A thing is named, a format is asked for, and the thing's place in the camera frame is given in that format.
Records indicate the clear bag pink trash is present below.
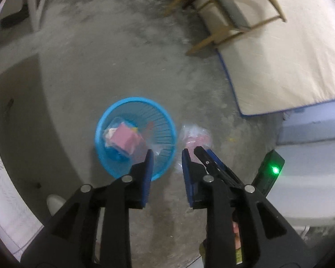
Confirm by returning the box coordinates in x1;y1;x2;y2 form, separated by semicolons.
175;124;212;173

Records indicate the blue plastic trash basket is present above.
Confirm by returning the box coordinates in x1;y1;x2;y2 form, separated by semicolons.
95;97;177;180

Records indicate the white shoe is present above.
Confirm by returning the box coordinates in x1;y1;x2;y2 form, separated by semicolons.
46;194;66;216

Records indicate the black device green light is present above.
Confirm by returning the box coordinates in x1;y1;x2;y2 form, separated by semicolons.
252;150;285;196

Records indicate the pink box in basket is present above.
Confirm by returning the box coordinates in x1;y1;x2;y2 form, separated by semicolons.
103;121;144;157

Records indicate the white mattress blue edge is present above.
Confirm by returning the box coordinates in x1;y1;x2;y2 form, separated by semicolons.
218;0;335;115

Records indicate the wooden chair dark seat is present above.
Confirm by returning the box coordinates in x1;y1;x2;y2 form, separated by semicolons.
164;0;287;55

